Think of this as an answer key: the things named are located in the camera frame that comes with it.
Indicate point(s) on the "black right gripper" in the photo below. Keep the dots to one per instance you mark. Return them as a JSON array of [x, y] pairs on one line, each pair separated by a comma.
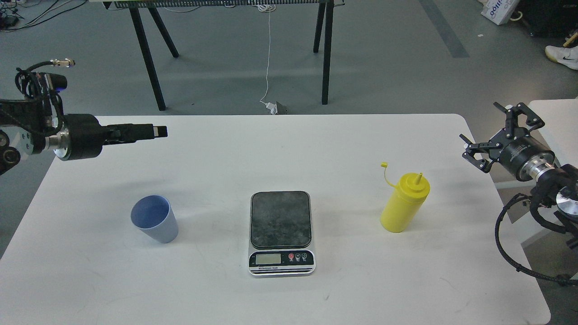
[[524, 151]]

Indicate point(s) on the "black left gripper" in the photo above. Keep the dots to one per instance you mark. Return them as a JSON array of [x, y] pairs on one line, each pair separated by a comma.
[[83, 137]]

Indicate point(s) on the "blue plastic cup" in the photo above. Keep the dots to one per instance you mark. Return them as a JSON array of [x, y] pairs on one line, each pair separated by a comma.
[[154, 216]]

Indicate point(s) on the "yellow squeeze bottle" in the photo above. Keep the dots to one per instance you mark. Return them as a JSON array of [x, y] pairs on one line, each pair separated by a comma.
[[408, 195]]

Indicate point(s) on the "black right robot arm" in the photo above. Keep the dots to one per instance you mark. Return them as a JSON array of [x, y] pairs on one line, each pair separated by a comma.
[[553, 200]]

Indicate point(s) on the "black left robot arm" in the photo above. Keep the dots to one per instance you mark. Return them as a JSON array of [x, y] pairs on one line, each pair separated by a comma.
[[40, 114]]

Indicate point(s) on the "digital kitchen scale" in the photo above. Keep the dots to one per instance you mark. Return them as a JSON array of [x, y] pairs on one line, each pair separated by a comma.
[[280, 240]]

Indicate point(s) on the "white sneaker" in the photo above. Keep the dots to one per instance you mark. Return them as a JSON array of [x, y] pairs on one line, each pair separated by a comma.
[[562, 55]]

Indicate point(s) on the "white blue bag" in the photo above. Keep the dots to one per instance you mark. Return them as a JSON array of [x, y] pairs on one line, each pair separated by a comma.
[[501, 11]]

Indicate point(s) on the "black trestle table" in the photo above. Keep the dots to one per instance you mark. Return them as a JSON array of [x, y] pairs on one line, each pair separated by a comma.
[[226, 43]]

